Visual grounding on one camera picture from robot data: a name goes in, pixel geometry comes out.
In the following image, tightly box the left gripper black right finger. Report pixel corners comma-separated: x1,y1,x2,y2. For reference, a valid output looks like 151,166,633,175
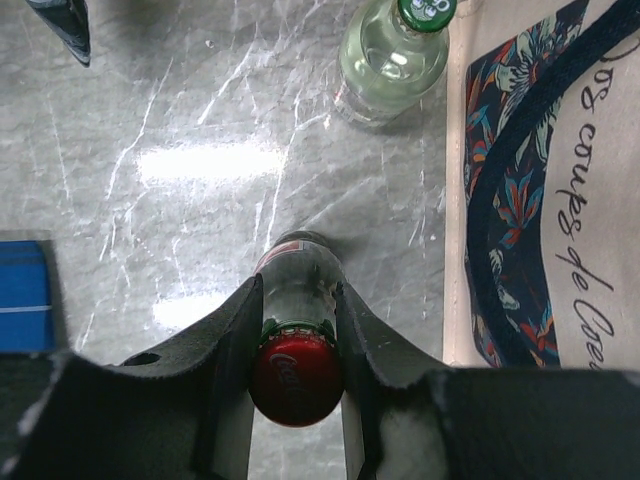
335,284,639,479

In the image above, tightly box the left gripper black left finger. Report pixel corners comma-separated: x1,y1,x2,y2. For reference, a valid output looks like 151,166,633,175
1,276,263,479

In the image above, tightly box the Coca-Cola glass bottle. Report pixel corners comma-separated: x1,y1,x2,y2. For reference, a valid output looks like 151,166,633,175
249,230,345,428

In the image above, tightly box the cream canvas tote bag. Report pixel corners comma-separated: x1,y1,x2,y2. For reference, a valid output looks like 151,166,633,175
443,1,639,370

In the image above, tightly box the blue plaid cloth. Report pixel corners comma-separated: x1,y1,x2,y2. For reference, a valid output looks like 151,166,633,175
0,241,56,353

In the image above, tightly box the clear Chang soda bottle left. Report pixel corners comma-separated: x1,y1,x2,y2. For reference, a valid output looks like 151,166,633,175
332,0,457,128

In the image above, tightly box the dark patterned hanging shirt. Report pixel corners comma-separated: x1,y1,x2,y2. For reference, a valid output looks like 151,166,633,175
26,0,91,68

